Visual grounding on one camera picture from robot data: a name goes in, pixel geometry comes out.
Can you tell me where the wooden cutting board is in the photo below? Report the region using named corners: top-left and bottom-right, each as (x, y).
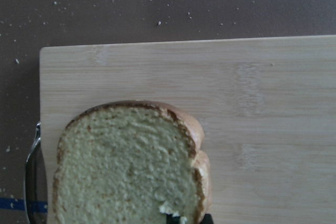
top-left (39, 35), bottom-right (335, 223)

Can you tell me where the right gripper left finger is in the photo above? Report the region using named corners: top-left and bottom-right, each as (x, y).
top-left (166, 214), bottom-right (181, 224)

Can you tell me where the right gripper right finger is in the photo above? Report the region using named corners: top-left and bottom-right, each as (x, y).
top-left (200, 214), bottom-right (213, 224)

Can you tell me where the bread slice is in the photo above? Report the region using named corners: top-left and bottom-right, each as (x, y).
top-left (52, 101), bottom-right (211, 223)

